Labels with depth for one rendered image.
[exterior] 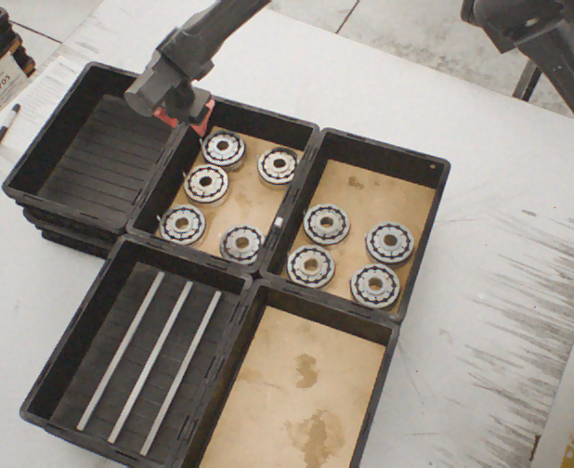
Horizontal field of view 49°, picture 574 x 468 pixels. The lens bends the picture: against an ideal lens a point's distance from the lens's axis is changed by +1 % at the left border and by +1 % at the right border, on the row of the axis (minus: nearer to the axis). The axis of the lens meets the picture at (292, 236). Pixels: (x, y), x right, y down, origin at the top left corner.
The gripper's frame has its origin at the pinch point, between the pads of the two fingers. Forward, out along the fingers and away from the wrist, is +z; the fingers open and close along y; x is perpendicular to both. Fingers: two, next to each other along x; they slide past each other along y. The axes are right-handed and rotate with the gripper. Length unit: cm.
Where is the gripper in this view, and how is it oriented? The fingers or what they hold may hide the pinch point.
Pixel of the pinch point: (189, 126)
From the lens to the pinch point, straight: 127.9
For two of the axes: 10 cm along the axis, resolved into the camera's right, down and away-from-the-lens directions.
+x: 3.7, -8.3, 4.2
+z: 0.3, 4.7, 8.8
